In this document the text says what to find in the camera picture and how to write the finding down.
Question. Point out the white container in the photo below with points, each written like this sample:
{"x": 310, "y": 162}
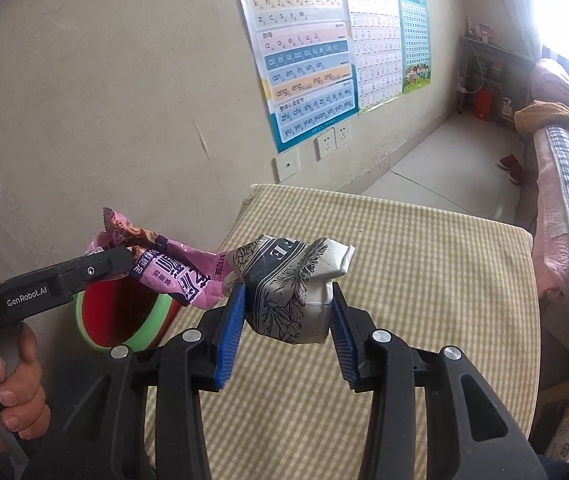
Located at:
{"x": 504, "y": 108}

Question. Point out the person's leg in jeans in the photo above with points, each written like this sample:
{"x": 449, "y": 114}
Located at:
{"x": 559, "y": 470}

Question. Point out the dark red shoe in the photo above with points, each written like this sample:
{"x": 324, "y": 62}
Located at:
{"x": 517, "y": 175}
{"x": 509, "y": 161}

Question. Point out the person's left hand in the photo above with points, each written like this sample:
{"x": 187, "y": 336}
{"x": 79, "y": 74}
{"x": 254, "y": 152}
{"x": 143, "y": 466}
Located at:
{"x": 27, "y": 400}

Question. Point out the pink folded quilt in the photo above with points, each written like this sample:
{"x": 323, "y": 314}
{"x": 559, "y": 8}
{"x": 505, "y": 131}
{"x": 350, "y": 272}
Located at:
{"x": 554, "y": 80}

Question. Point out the blue letter wall poster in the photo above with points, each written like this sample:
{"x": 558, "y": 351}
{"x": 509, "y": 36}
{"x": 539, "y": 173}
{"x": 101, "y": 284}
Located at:
{"x": 304, "y": 60}

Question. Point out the yellow blanket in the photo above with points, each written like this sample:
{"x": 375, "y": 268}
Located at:
{"x": 544, "y": 115}

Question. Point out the small red white box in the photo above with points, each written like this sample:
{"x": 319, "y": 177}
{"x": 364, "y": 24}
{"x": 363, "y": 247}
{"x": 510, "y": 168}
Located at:
{"x": 479, "y": 31}

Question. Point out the long pink purple wrapper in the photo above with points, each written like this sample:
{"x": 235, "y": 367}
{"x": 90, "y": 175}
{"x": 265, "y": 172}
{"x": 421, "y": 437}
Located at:
{"x": 179, "y": 270}

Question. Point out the white wall socket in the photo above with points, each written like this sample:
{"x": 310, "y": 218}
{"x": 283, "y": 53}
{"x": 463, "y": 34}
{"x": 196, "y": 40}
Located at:
{"x": 343, "y": 133}
{"x": 325, "y": 146}

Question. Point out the green cartoon wall poster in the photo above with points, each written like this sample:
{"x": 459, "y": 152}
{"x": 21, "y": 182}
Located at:
{"x": 414, "y": 35}

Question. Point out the white chart wall poster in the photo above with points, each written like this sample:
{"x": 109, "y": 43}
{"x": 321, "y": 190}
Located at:
{"x": 374, "y": 50}

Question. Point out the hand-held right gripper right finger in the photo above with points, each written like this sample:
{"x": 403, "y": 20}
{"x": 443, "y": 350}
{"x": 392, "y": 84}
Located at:
{"x": 344, "y": 350}

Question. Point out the dark metal shelf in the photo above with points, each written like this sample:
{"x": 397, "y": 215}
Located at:
{"x": 509, "y": 55}

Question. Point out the white floral carton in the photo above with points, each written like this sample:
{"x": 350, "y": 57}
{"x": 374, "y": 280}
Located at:
{"x": 289, "y": 285}

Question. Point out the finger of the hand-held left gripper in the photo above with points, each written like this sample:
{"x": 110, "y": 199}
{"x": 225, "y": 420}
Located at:
{"x": 107, "y": 266}

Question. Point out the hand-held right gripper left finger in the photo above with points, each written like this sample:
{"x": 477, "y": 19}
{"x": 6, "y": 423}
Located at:
{"x": 229, "y": 340}

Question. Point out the red bin with green rim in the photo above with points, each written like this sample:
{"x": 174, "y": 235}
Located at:
{"x": 114, "y": 320}

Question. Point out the pink bed sheet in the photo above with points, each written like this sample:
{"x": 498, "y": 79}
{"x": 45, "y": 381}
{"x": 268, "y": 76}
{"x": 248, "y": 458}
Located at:
{"x": 549, "y": 210}

